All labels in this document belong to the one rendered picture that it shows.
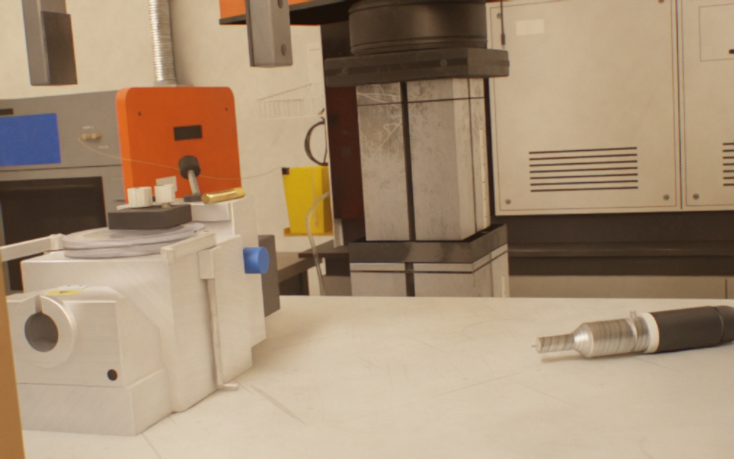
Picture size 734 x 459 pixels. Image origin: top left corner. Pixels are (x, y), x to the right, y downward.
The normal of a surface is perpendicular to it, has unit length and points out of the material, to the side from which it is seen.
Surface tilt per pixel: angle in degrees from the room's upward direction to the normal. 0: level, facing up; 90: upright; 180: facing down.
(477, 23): 90
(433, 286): 90
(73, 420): 90
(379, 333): 0
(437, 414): 0
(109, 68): 90
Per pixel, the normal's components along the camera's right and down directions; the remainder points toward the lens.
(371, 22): -0.68, 0.14
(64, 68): 0.95, -0.03
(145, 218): -0.32, 0.15
